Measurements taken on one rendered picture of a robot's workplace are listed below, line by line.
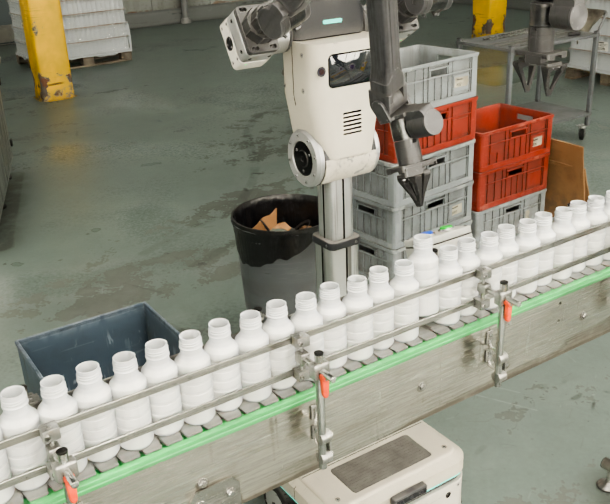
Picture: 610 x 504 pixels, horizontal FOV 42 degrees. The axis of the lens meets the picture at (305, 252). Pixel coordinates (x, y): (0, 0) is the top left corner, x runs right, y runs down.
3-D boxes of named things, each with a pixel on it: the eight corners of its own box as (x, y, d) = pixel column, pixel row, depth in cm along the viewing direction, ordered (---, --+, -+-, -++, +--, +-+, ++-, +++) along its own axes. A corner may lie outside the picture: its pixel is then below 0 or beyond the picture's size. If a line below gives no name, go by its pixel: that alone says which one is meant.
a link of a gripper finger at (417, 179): (445, 200, 182) (436, 160, 181) (421, 208, 179) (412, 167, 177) (426, 202, 188) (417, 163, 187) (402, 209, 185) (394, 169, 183)
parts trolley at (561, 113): (503, 164, 587) (512, 26, 548) (451, 148, 630) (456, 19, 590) (596, 138, 639) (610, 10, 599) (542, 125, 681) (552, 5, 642)
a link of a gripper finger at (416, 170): (437, 203, 181) (429, 162, 180) (413, 210, 178) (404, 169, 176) (418, 204, 187) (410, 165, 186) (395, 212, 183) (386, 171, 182)
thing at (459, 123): (395, 164, 378) (396, 118, 370) (337, 148, 407) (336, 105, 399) (477, 138, 414) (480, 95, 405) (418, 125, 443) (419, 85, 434)
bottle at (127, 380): (160, 443, 134) (149, 358, 127) (127, 457, 131) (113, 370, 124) (145, 426, 138) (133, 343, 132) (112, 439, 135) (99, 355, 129)
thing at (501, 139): (480, 174, 430) (482, 134, 421) (426, 158, 461) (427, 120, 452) (552, 151, 463) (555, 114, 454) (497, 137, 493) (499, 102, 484)
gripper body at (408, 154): (438, 165, 181) (432, 133, 181) (404, 175, 176) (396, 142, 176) (420, 168, 187) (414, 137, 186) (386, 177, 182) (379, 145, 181)
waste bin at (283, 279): (274, 383, 331) (265, 241, 306) (223, 340, 366) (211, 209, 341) (362, 349, 354) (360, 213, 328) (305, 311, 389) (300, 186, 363)
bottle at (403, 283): (424, 339, 162) (425, 265, 155) (397, 346, 160) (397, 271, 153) (409, 326, 167) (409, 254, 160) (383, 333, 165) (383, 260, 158)
